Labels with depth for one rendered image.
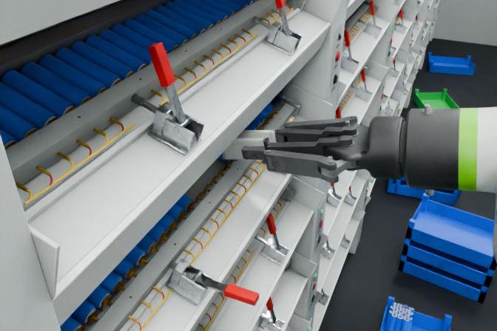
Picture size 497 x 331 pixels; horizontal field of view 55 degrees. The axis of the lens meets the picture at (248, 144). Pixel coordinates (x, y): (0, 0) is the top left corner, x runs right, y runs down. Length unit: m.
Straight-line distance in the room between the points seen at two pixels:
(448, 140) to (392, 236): 1.57
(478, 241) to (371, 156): 1.39
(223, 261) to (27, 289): 0.32
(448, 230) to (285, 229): 1.10
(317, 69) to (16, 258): 0.63
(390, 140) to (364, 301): 1.30
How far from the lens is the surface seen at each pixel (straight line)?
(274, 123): 0.77
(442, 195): 2.32
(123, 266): 0.53
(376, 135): 0.56
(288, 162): 0.57
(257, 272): 0.82
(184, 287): 0.54
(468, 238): 1.92
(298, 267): 1.08
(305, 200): 0.96
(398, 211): 2.22
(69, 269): 0.33
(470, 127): 0.54
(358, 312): 1.78
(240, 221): 0.63
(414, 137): 0.54
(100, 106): 0.41
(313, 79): 0.83
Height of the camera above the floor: 1.34
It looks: 31 degrees down
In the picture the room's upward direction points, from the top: straight up
